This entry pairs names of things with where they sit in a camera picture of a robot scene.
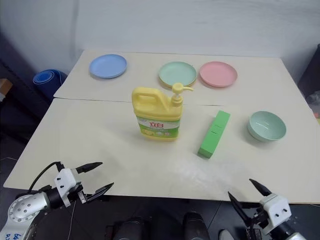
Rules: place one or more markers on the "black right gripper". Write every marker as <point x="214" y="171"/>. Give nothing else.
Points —
<point x="258" y="228"/>

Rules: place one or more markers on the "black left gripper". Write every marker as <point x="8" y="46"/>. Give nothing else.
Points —
<point x="80" y="193"/>

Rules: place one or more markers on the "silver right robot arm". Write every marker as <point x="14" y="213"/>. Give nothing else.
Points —
<point x="296" y="235"/>

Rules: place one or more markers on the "mint green bowl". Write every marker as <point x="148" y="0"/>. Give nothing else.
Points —
<point x="266" y="127"/>

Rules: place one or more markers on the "yellow dish soap pump bottle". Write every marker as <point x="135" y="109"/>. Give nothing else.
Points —
<point x="155" y="115"/>

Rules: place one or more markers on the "dark rounded shape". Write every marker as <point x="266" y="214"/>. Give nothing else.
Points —
<point x="133" y="228"/>

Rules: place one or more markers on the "green rectangular box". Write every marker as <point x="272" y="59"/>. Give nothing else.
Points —
<point x="213" y="136"/>

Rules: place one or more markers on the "blue rolled mat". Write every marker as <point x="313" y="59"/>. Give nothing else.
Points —
<point x="47" y="78"/>

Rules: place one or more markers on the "blue plate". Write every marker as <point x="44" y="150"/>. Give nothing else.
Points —
<point x="108" y="66"/>

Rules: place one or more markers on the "yellow plate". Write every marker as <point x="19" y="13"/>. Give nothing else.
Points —
<point x="165" y="85"/>

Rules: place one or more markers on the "brown cardboard box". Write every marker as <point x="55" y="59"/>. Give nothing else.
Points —
<point x="5" y="87"/>

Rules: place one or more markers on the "pink plate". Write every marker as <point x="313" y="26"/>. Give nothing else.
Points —
<point x="218" y="74"/>

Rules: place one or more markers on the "mint green plate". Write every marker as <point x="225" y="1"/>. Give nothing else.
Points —
<point x="177" y="73"/>

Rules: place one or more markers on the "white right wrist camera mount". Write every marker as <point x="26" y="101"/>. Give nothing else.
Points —
<point x="275" y="208"/>

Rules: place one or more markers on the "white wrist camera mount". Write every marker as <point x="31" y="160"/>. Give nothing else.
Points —
<point x="64" y="180"/>
<point x="275" y="208"/>

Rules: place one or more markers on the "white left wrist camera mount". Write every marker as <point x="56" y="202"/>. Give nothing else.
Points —
<point x="64" y="180"/>

